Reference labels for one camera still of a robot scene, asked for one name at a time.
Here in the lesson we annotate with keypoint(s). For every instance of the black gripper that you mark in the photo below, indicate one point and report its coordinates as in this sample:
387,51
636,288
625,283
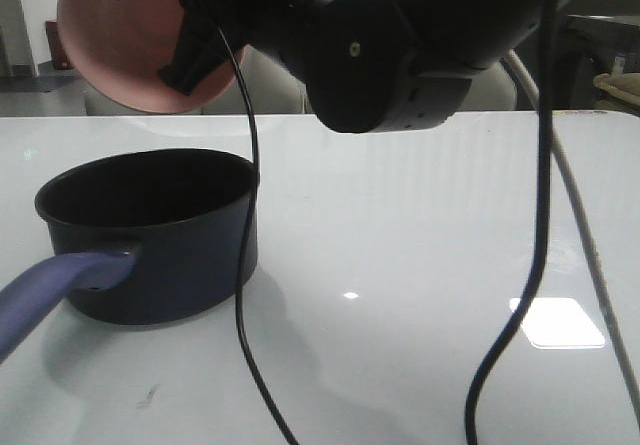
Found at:
209,32

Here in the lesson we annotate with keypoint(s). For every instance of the pink plastic bowl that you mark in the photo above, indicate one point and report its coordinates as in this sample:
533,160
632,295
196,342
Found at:
118,46

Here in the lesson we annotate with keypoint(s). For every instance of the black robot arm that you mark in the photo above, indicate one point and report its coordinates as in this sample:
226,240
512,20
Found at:
368,66

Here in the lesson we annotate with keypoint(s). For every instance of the left grey upholstered chair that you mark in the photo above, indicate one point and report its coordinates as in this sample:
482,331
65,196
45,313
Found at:
272,90

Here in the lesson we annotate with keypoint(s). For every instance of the grey upholstered chair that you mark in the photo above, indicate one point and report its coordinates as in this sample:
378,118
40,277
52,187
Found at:
272,90
491,90

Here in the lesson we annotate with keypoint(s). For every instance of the red bin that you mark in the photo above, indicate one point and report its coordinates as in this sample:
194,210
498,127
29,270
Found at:
59,58

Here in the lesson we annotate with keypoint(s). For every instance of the right grey upholstered chair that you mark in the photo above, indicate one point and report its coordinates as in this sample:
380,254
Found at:
491,90

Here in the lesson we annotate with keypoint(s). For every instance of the beige cushion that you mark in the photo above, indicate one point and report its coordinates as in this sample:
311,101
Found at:
621,90

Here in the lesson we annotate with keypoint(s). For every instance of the dark blue saucepan purple handle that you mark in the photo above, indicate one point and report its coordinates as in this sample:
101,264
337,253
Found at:
139,239

